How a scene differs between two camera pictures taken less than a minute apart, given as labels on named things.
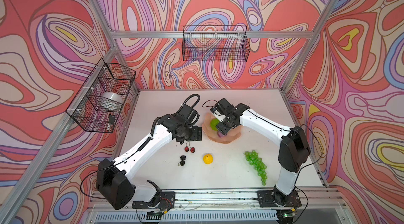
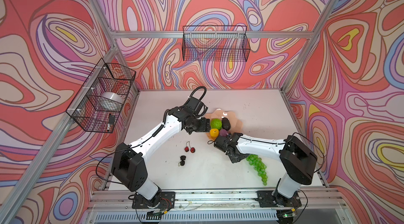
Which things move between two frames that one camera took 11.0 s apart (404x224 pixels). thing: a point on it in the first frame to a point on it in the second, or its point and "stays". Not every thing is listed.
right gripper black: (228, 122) to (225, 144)
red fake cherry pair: (192, 150) stays
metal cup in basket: (110, 101) stays
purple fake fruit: (220, 135) stays
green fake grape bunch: (252, 156) stays
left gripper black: (197, 134) to (204, 126)
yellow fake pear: (208, 159) to (214, 132)
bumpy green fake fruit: (213, 123) stays
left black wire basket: (97, 105) stays
